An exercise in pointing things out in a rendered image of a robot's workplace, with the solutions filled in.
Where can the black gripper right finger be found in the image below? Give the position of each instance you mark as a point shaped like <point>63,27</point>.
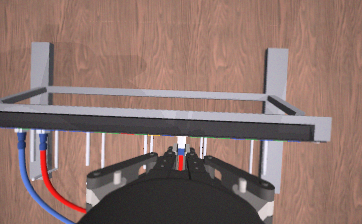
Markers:
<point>258,192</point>

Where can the blue cable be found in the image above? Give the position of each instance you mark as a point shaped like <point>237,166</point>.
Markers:
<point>29,187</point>

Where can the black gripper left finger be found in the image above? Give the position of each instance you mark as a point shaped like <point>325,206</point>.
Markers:
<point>102,181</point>

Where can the red cable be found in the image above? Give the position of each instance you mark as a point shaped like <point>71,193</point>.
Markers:
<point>42,148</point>

